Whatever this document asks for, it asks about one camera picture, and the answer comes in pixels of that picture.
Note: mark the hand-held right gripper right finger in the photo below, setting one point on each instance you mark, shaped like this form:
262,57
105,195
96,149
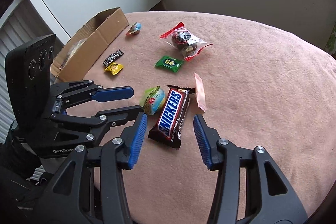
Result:
200,138

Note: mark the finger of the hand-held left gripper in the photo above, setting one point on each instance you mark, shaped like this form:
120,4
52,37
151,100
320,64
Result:
113,94
120,112

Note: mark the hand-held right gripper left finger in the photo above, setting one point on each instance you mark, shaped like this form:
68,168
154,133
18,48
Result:
137,140

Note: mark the yellow candy packet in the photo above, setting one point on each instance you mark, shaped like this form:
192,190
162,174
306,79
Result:
113,68

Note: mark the green jelly cup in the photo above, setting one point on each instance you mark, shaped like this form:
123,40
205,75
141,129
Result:
153,100

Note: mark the brown chocolate bar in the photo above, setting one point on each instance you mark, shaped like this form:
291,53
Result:
170,119

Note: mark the black candy packet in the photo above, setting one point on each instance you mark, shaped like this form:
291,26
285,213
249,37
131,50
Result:
113,57

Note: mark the pink snack packet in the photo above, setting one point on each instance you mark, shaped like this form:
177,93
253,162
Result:
200,92

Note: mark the cardboard box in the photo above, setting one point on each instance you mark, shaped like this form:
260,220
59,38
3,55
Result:
105,32

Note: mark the green candy packet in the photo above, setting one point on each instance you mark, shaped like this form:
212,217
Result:
169,64

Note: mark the red and blue jelly cup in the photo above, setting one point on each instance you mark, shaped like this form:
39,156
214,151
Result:
134,28

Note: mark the clear red date packet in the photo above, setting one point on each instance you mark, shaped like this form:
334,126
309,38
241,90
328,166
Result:
183,40

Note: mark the white slatted panel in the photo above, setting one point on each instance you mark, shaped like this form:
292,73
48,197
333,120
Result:
15,27

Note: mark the green patterned bag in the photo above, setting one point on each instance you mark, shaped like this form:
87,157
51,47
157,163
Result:
331,43

